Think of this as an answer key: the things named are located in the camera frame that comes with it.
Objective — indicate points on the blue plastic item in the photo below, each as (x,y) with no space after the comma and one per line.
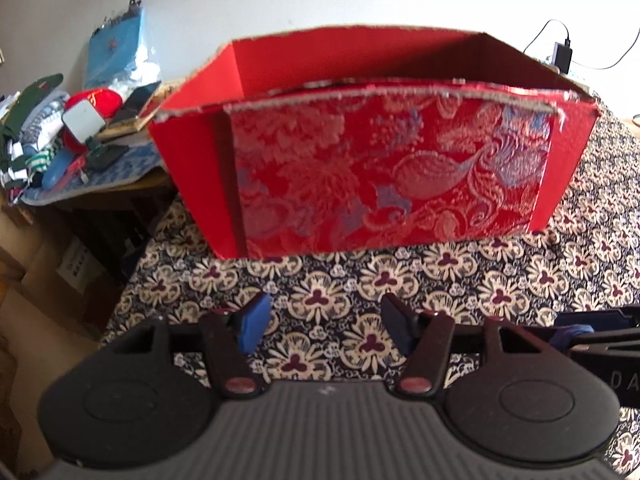
(55,170)

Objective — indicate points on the small black pouch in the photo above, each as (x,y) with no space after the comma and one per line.
(107,156)

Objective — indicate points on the small white box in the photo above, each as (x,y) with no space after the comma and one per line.
(82,120)

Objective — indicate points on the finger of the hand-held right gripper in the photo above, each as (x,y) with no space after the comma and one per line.
(590,321)

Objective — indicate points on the stack of cardboard boxes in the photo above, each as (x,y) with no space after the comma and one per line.
(40,310)

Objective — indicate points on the tan book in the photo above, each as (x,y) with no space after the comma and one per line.
(130,122)

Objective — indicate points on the black phone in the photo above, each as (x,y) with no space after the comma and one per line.
(140,99)

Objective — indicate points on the red plush toy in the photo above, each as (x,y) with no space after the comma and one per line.
(102,100)

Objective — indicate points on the red patterned cardboard box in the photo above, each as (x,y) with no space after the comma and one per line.
(380,170)

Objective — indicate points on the green cap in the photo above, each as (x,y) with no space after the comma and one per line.
(30,97)

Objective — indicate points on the wooden side table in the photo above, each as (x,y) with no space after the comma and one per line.
(125,195)

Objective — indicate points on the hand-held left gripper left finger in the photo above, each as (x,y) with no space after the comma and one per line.
(252,322)

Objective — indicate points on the blue patterned mat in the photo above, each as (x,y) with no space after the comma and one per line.
(130,170)

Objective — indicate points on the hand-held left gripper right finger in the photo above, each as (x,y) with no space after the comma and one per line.
(400,322)

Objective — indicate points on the pile of clothes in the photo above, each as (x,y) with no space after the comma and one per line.
(25,155)

